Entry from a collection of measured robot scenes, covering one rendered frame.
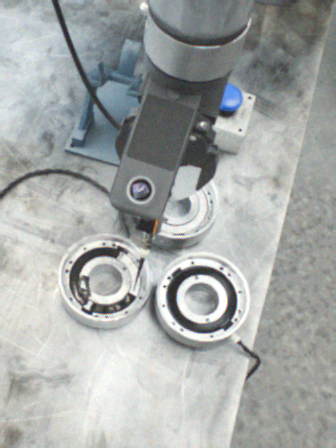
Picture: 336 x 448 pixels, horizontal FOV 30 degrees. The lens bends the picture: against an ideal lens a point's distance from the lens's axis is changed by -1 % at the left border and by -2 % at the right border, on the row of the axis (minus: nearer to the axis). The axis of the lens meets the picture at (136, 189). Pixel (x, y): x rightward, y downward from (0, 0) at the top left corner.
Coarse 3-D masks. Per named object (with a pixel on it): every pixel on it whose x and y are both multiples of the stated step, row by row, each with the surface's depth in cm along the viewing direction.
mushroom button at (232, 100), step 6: (228, 84) 81; (228, 90) 80; (234, 90) 80; (228, 96) 79; (234, 96) 80; (240, 96) 80; (222, 102) 79; (228, 102) 79; (234, 102) 79; (240, 102) 80; (222, 108) 79; (228, 108) 79; (234, 108) 79
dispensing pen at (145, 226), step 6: (138, 222) 65; (144, 222) 64; (150, 222) 64; (138, 228) 65; (144, 228) 65; (150, 228) 64; (144, 234) 67; (150, 234) 66; (144, 240) 67; (150, 240) 67; (144, 246) 67; (150, 246) 67; (144, 252) 68; (144, 258) 68; (138, 264) 69; (138, 270) 69; (138, 276) 69
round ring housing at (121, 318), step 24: (96, 240) 73; (120, 240) 73; (72, 264) 72; (96, 264) 72; (120, 264) 72; (144, 264) 72; (120, 288) 71; (144, 288) 72; (72, 312) 69; (120, 312) 69
